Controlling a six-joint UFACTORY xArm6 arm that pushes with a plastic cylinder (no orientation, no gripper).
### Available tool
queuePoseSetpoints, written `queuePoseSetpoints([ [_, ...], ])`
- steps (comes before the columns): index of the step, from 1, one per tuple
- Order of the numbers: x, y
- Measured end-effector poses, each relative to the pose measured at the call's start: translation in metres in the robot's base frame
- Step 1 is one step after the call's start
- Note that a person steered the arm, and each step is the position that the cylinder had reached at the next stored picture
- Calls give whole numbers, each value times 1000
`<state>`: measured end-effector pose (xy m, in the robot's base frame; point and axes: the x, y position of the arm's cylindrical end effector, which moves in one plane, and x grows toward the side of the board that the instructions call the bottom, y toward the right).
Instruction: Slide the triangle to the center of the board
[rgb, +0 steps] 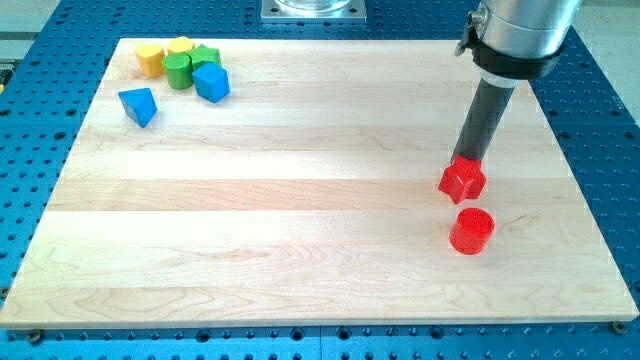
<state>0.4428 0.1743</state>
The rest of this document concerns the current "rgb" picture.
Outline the wooden board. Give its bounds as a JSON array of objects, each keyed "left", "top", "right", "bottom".
[{"left": 1, "top": 38, "right": 638, "bottom": 330}]

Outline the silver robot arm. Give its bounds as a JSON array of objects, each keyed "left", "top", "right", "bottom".
[{"left": 454, "top": 0, "right": 582, "bottom": 88}]

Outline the blue cube block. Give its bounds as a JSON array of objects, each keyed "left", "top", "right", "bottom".
[{"left": 192, "top": 63, "right": 230, "bottom": 103}]

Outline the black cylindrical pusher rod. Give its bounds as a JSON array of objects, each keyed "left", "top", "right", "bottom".
[{"left": 452, "top": 71, "right": 519, "bottom": 161}]

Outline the green cylinder block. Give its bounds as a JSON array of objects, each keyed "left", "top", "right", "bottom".
[{"left": 162, "top": 53, "right": 194, "bottom": 90}]

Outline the red cylinder block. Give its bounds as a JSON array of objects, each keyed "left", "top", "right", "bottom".
[{"left": 449, "top": 208, "right": 495, "bottom": 255}]

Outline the yellow hexagon block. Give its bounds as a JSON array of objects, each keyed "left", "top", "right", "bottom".
[{"left": 167, "top": 36, "right": 195, "bottom": 54}]

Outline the red star block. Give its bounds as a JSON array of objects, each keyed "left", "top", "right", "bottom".
[{"left": 438, "top": 155, "right": 487, "bottom": 204}]

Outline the blue triangle block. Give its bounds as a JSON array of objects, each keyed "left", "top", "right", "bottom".
[{"left": 118, "top": 88, "right": 157, "bottom": 128}]

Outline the green star block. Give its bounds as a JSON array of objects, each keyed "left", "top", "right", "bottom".
[{"left": 186, "top": 45, "right": 222, "bottom": 70}]

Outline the blue perforated table plate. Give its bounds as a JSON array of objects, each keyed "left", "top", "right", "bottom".
[{"left": 1, "top": 1, "right": 639, "bottom": 359}]

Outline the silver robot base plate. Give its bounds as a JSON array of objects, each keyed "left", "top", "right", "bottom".
[{"left": 260, "top": 0, "right": 367, "bottom": 23}]

